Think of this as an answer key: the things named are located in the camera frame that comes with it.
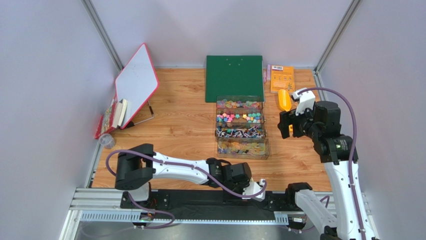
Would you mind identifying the red framed whiteboard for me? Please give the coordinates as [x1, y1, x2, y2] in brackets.
[115, 43, 159, 129]

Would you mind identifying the green cutting mat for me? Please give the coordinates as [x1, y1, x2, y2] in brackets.
[204, 55, 265, 103]

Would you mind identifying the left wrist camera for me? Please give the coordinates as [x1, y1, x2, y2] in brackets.
[242, 178, 267, 202]

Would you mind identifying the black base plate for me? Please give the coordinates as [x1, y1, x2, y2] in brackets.
[138, 189, 302, 221]

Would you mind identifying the stack of books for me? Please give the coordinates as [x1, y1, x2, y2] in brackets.
[94, 98, 129, 140]

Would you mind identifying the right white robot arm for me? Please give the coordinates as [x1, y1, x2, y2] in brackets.
[277, 101, 377, 240]

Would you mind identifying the clear box of star candies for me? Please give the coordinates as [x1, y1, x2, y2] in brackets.
[215, 108, 265, 124]

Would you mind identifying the aluminium rail frame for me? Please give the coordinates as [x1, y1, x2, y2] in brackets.
[59, 187, 380, 240]

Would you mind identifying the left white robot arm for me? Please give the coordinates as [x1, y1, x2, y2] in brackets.
[114, 143, 261, 200]

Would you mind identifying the purple cable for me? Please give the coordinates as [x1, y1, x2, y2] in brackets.
[105, 149, 268, 231]
[296, 87, 369, 240]

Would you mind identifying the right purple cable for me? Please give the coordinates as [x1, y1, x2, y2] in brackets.
[296, 87, 369, 240]

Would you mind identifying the clear box of gummy candies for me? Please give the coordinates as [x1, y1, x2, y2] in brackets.
[216, 95, 264, 110]

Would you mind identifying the yellow plastic scoop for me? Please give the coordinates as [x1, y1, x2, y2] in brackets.
[278, 89, 292, 130]

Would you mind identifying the pink marker pen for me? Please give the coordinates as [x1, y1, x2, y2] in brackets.
[262, 64, 272, 84]

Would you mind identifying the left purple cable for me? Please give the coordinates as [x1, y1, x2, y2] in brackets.
[105, 149, 268, 231]

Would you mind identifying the clear box of lollipops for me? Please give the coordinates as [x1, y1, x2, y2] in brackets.
[214, 122, 267, 139]

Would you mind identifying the small clear plastic cup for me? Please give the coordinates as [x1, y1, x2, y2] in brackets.
[98, 133, 116, 149]

